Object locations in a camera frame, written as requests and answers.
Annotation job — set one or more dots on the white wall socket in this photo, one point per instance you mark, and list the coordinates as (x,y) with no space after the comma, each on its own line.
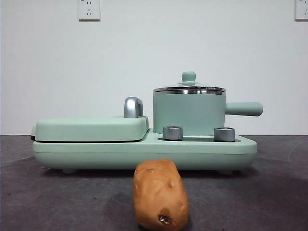
(89,10)
(302,9)

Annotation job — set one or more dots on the silver control knob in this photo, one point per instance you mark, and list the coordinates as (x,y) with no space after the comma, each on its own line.
(224,134)
(172,133)

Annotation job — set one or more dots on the brown potato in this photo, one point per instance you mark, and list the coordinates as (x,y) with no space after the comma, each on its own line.
(160,192)

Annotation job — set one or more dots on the glass pot lid green knob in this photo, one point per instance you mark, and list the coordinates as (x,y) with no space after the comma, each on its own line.
(188,77)

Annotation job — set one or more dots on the green griddle cover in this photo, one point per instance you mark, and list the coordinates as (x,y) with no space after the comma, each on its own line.
(89,128)

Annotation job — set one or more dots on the green breakfast machine base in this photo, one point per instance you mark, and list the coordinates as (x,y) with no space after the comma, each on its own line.
(96,154)

